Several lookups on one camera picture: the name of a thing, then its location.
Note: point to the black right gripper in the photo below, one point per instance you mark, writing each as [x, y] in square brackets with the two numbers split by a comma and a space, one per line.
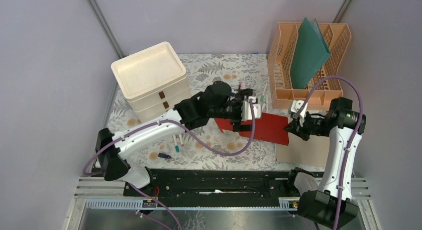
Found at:
[298, 128]

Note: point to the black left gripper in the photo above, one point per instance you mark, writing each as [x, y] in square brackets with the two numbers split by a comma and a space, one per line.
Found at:
[239, 98]

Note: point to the red file folder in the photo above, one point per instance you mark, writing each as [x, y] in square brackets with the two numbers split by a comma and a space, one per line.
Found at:
[269, 128]

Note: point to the teal file folder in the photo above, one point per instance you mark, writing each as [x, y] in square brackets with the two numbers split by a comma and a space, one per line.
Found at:
[311, 52]

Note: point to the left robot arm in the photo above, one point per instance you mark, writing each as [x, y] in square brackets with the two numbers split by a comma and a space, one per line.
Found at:
[114, 149]

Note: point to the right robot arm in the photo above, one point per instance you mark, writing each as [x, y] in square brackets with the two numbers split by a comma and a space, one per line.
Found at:
[329, 202]

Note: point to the light green capped marker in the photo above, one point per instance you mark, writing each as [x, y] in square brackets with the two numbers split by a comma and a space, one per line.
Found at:
[262, 96]

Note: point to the beige file folder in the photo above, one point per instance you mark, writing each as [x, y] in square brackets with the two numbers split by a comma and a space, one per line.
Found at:
[313, 152]

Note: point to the peach plastic file organizer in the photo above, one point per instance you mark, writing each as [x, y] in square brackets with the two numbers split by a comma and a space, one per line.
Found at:
[320, 93]

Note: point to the purple capped white marker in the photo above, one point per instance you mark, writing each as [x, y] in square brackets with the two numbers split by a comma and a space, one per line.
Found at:
[181, 140]

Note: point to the cream drawer unit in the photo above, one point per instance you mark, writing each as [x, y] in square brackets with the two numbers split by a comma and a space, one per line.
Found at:
[152, 80]

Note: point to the dark blue ink bottle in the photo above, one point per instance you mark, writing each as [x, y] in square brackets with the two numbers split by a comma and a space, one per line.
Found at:
[164, 156]

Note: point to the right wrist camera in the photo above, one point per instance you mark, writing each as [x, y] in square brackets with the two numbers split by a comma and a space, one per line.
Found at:
[297, 109]

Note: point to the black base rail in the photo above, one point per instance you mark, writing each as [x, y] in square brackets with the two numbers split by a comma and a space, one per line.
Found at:
[194, 187]

